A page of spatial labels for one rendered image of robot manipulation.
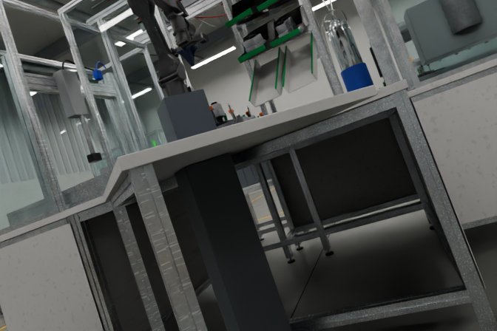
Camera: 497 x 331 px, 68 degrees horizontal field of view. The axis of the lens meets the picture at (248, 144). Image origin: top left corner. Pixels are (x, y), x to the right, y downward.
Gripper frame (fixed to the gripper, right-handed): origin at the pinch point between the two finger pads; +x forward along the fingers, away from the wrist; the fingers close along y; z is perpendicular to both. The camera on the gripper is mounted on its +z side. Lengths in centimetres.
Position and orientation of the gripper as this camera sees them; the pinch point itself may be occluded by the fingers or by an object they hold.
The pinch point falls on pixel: (190, 57)
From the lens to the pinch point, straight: 153.4
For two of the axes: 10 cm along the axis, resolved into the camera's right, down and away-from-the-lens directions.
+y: -8.8, 3.4, 3.4
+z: 3.4, -0.5, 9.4
